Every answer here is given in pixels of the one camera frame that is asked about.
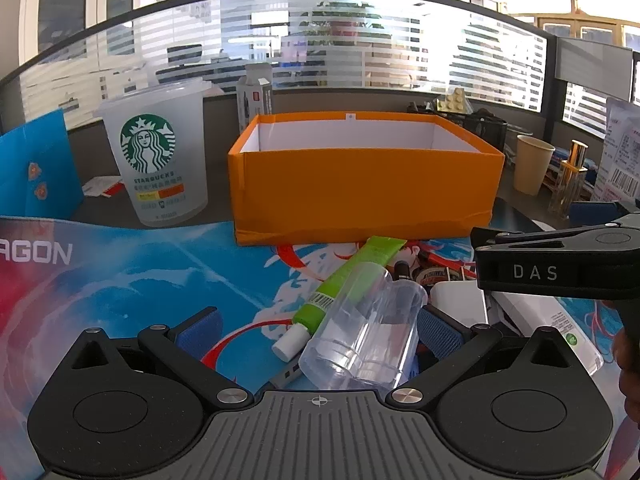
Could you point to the yellow toy brick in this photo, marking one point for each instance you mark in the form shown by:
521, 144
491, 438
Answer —
452, 100

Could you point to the red and white paper slip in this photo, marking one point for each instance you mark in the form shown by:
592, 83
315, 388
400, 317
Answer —
102, 186

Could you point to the white package with barcode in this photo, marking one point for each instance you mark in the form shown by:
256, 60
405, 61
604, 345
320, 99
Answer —
622, 150

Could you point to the orange cardboard box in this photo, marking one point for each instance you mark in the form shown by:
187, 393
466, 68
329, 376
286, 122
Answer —
360, 190

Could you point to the frosted cup with green logo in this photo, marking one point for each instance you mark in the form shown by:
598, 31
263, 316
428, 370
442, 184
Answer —
155, 185

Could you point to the green tube with white cap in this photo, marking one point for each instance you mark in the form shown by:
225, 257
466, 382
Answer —
350, 272

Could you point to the grey carton box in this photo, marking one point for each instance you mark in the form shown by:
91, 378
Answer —
255, 100

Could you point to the person's right hand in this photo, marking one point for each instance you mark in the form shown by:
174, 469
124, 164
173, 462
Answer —
631, 370

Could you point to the white flat box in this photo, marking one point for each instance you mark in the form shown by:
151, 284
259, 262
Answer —
545, 320
460, 305

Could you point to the striped glass partition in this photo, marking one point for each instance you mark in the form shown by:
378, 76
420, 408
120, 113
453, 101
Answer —
150, 40

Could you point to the black marker pen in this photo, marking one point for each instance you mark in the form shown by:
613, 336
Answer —
402, 270

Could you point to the grey flat stick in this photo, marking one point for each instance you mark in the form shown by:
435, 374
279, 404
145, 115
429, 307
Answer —
286, 377

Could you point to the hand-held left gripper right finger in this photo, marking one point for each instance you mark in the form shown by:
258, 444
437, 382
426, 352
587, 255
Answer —
442, 335

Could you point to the tan paper cup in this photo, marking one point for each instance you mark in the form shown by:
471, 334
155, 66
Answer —
532, 170

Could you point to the potted plant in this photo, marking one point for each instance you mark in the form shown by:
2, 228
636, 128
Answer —
345, 17

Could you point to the dark blue box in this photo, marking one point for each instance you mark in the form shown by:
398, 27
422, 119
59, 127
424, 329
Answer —
592, 212

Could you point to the printed desk mat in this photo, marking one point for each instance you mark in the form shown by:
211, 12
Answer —
125, 280

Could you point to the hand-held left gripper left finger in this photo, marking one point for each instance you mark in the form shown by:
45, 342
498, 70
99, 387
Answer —
200, 332

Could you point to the clear plastic measuring cup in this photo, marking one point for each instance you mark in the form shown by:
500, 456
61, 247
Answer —
360, 330

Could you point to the office chair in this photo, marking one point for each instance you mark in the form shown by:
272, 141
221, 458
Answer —
185, 67

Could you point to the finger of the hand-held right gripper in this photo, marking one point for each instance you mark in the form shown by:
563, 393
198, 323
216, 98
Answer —
530, 272

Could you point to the black mesh desk organizer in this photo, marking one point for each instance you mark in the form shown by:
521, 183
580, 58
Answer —
487, 132

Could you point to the glass perfume bottle gold cap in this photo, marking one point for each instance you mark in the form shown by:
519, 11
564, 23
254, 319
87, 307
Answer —
570, 185

